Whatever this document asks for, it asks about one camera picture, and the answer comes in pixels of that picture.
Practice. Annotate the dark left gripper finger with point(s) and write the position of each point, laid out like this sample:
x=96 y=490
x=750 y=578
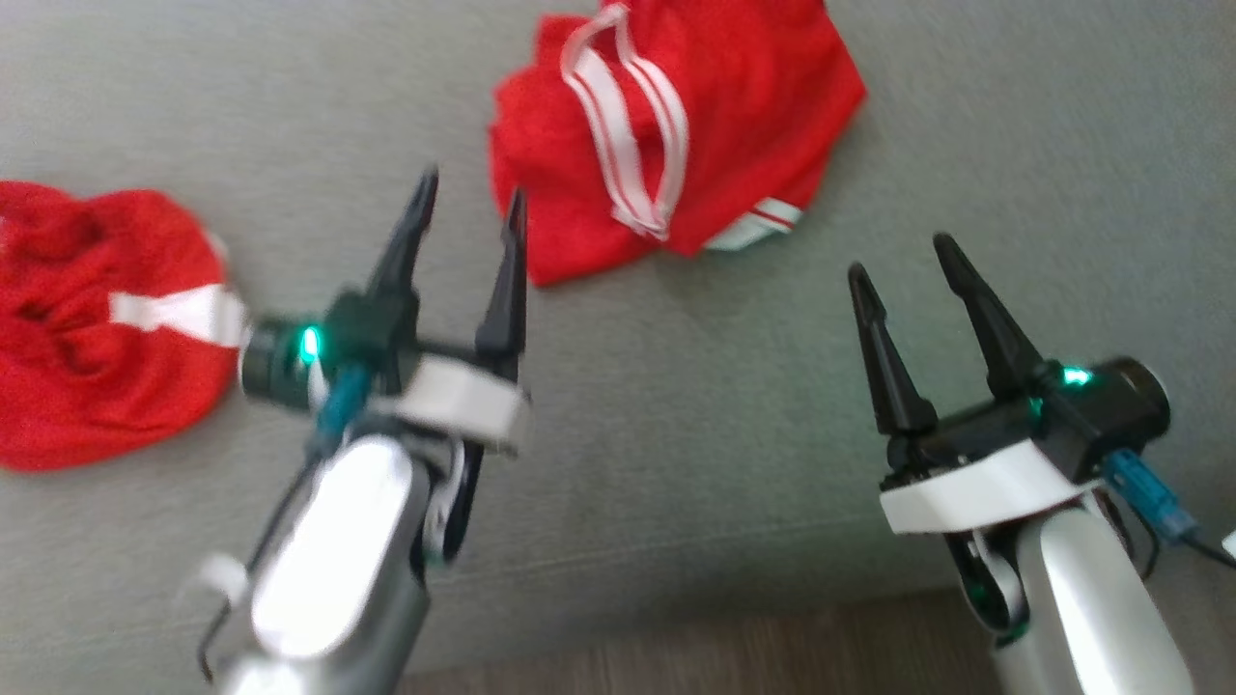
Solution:
x=507 y=299
x=401 y=256

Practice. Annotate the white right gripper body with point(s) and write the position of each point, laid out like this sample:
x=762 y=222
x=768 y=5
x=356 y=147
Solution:
x=985 y=487

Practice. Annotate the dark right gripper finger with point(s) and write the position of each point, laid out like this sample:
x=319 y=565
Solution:
x=893 y=376
x=995 y=333

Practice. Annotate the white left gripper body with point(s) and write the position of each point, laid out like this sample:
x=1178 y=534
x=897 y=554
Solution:
x=463 y=401

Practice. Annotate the red shirt with striped trim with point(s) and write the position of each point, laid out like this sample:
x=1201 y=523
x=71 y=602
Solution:
x=734 y=116

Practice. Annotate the red shorts with white band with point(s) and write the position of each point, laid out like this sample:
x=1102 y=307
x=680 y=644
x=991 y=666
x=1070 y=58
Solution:
x=87 y=367

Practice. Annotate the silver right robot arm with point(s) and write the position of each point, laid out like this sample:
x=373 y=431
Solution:
x=1091 y=608

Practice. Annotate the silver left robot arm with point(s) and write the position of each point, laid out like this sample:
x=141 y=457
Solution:
x=328 y=560

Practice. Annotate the grey fabric sofa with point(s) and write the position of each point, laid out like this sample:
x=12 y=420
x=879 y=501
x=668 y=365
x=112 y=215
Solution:
x=695 y=405

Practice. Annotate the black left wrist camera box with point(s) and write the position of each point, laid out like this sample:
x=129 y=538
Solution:
x=372 y=328

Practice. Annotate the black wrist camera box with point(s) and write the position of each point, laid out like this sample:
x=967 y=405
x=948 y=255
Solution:
x=372 y=328
x=1120 y=405

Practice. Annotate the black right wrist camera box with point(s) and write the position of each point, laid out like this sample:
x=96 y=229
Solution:
x=1120 y=405

